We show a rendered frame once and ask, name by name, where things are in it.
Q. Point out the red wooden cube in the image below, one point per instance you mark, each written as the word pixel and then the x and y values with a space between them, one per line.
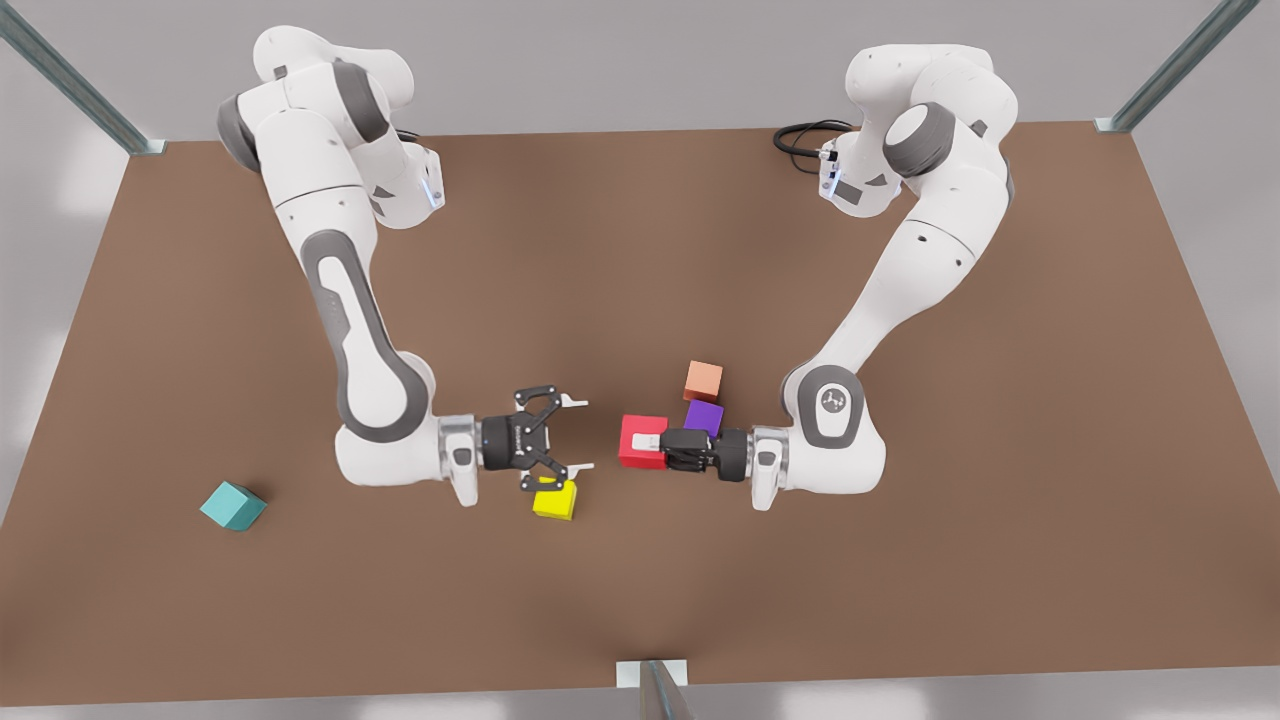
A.
pixel 636 455

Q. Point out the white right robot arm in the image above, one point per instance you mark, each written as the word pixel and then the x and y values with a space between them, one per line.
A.
pixel 352 300

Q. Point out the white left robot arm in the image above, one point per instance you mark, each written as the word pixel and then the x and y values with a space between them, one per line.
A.
pixel 900 280

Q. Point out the yellow wooden cube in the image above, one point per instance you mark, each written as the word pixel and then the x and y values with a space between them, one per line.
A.
pixel 556 500

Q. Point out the purple wooden cube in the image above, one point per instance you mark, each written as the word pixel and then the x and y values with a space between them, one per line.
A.
pixel 705 417

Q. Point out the orange wooden cube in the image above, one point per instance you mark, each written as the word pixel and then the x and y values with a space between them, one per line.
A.
pixel 703 381

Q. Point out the teal blue wooden cube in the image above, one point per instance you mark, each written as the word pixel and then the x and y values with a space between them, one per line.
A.
pixel 232 506

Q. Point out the silver frame post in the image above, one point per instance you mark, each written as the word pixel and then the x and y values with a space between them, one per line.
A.
pixel 655 690
pixel 70 80
pixel 1180 62

